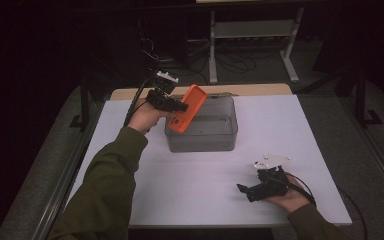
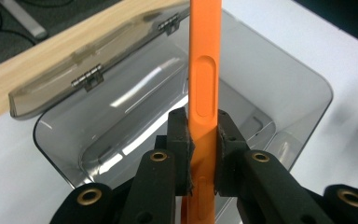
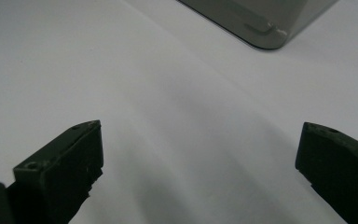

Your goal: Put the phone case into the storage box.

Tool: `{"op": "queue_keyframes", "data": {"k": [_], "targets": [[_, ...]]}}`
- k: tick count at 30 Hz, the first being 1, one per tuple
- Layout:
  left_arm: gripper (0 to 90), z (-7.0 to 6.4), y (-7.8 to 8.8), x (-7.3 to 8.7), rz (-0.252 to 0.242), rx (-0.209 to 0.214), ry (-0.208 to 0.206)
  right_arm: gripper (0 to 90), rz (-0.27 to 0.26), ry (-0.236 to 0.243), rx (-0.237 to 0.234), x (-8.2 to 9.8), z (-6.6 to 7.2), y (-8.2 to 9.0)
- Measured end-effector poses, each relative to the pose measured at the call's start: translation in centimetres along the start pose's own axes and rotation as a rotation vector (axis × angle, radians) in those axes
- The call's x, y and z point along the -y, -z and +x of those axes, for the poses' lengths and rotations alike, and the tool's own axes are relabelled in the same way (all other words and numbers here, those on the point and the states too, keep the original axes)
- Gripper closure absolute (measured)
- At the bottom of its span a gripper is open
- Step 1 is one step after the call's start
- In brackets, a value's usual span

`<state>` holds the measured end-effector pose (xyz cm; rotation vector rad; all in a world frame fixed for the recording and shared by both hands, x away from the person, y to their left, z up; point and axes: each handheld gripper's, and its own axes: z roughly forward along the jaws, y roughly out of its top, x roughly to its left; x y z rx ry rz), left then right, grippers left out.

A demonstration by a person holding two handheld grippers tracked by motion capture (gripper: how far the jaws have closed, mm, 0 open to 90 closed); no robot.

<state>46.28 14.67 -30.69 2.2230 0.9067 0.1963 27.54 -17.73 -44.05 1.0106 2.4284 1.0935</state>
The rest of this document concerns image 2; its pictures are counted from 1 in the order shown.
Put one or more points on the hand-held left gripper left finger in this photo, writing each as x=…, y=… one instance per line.
x=155, y=186

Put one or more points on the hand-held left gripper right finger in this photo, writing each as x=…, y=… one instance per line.
x=261, y=186

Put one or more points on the clear grey lidded box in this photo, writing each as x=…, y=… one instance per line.
x=254, y=77

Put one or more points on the orange phone case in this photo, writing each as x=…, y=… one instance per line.
x=203, y=46

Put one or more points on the white metal stand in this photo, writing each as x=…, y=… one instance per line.
x=24, y=18

